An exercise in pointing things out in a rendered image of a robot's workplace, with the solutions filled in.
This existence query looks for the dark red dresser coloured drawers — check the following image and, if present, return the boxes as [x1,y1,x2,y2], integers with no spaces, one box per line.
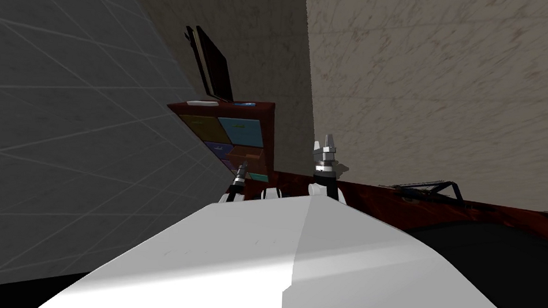
[163,24,280,184]

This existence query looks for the black flat stand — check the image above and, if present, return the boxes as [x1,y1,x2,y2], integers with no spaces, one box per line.
[376,177,470,208]

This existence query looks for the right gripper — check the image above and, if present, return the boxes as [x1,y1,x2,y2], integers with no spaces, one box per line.
[312,133,338,164]

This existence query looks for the dark red wooden table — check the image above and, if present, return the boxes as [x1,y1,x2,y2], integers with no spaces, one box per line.
[269,170,548,248]

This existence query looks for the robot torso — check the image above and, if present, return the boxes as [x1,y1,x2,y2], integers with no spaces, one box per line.
[35,176,528,308]

